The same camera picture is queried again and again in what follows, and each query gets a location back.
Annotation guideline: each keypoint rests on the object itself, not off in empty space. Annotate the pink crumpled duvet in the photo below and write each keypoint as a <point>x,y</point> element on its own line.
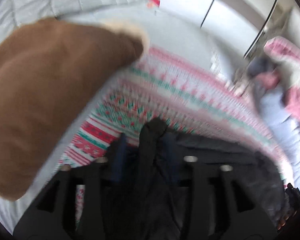
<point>287,56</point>

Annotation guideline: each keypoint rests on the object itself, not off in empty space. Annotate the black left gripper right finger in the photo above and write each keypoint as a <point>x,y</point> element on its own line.
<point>231,190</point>

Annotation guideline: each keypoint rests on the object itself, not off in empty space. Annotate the right hand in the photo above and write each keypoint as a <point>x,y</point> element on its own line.
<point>286,214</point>

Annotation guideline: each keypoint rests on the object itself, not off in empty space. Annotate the christmas pattern knit blanket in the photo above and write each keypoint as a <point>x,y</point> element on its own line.
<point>188,99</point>

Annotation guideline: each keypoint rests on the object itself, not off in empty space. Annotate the brown pillow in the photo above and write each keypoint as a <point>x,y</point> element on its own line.
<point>49,71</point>

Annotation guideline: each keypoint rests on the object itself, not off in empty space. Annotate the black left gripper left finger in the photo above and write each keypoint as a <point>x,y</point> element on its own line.
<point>81,203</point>

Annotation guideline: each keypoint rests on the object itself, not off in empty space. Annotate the red small object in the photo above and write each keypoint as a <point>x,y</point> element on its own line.
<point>153,4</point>

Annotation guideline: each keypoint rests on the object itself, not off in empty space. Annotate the black puffer jacket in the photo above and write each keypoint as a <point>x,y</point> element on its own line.
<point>182,186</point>

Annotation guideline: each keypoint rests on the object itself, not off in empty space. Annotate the light blue fleece blanket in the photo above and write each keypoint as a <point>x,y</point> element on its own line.
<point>284,127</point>

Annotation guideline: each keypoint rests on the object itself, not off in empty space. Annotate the white wardrobe doors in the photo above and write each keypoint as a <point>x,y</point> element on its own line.
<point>238,23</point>

